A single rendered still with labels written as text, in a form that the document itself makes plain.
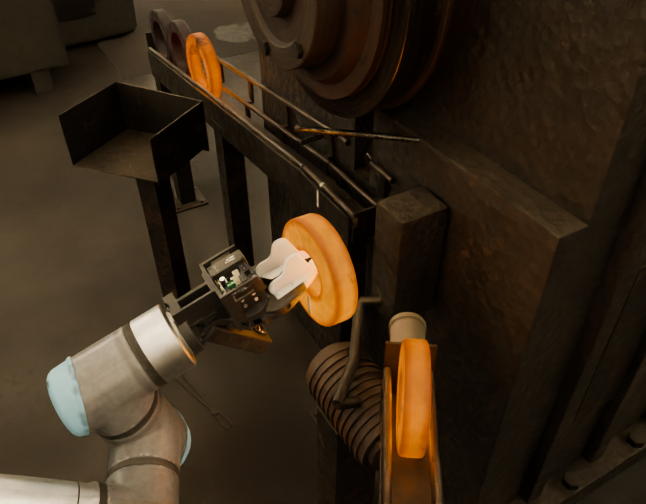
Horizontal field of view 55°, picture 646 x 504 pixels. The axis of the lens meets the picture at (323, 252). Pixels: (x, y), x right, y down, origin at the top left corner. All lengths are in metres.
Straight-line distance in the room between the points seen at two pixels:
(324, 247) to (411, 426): 0.24
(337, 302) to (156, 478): 0.31
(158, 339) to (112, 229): 1.65
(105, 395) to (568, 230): 0.63
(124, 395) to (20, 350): 1.28
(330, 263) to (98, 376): 0.31
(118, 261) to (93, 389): 1.48
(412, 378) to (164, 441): 0.33
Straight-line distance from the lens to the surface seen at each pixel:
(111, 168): 1.57
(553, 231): 0.89
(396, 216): 1.00
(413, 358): 0.80
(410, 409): 0.78
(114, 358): 0.78
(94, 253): 2.31
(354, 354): 1.08
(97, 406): 0.79
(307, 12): 0.92
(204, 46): 1.75
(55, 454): 1.77
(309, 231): 0.79
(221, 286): 0.77
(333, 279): 0.77
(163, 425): 0.86
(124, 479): 0.82
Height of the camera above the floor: 1.39
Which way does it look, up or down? 40 degrees down
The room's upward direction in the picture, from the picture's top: straight up
